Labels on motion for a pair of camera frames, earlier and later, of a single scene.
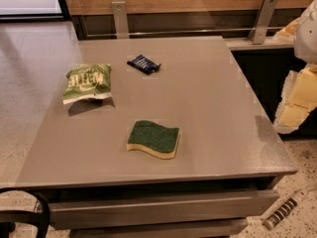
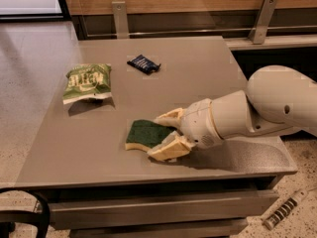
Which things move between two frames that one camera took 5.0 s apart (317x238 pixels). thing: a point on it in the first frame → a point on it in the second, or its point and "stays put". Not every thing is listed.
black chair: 9,217 stays put
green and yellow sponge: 150,136 stays put
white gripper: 307,39 → 197,123
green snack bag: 87,81 stays put
